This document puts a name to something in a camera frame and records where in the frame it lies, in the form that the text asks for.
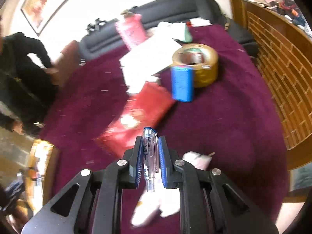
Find blue clear ballpoint pen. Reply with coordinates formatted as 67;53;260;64
143;127;160;192

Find white cosmetic tube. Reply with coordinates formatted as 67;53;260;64
130;189;180;227

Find pink-grey cosmetic tube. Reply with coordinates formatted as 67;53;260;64
182;151;215;171

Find gold-lined white tray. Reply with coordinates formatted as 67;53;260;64
25;139;59;214

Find maroon velvet tablecloth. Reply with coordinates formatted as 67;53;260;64
40;25;288;233

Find red foil packet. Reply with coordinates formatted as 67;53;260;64
96;82;175;157

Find blue battery pack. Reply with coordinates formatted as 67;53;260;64
171;66;194;103

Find person in black clothes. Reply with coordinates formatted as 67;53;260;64
1;32;57;137

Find white papers and notebook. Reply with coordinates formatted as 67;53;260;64
119;18;211;96

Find brown chair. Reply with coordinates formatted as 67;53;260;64
51;40;81;87

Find pink knitted bottle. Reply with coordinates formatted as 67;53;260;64
115;10;148;50

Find black leather car seat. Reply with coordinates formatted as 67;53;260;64
78;0;259;61

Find wooden cabinet counter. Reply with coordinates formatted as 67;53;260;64
230;0;311;170

